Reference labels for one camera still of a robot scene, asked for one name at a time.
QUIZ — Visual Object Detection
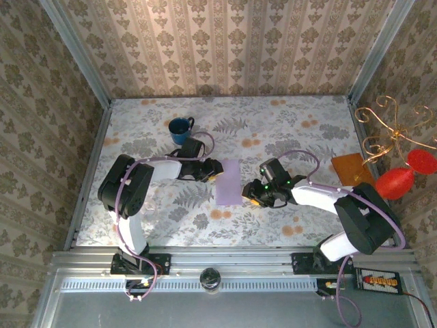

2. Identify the dark blue mug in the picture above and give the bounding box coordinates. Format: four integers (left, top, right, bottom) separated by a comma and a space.
168, 116, 195, 146

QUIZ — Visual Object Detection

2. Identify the small black connector board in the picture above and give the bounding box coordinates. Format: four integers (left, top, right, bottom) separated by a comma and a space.
124, 278, 155, 297
316, 278, 345, 297

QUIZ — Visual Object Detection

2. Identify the grey metal shelf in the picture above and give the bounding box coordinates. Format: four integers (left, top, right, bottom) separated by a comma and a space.
32, 269, 436, 328

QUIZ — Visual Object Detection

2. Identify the large red ornament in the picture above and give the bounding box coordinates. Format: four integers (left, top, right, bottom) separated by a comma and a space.
375, 167, 416, 202

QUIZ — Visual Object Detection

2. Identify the black power connector board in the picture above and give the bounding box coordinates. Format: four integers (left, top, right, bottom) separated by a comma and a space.
354, 268, 402, 295

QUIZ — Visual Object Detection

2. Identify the small red ornament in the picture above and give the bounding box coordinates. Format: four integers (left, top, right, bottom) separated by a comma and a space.
406, 148, 437, 176

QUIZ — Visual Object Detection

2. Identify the aluminium front rail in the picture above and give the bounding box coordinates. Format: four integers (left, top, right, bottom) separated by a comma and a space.
51, 248, 423, 276

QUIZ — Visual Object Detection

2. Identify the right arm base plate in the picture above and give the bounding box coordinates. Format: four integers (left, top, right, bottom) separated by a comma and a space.
291, 251, 354, 276

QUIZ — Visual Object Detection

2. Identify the slotted grey cable duct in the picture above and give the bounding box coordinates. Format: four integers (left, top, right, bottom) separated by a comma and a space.
59, 276, 320, 293

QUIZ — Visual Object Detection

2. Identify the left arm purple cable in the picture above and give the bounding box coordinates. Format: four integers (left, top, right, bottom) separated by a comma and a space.
114, 131, 216, 303

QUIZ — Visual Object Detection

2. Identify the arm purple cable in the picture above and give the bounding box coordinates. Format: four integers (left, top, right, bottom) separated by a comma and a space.
114, 131, 216, 303
272, 149, 407, 327

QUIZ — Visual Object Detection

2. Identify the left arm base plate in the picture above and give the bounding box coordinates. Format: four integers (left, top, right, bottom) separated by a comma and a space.
109, 252, 172, 276

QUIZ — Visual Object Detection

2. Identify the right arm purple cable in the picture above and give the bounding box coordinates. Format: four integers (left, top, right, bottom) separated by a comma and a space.
272, 149, 407, 327

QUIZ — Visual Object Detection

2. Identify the gold wire stand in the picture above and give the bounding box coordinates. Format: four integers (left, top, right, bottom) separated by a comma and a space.
354, 95, 437, 180

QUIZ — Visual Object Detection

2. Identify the aluminium frame post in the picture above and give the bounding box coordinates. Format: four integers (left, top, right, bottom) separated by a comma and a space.
39, 0, 112, 107
348, 0, 416, 103

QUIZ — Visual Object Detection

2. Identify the red and black wire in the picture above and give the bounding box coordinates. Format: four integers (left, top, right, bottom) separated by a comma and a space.
399, 289, 437, 320

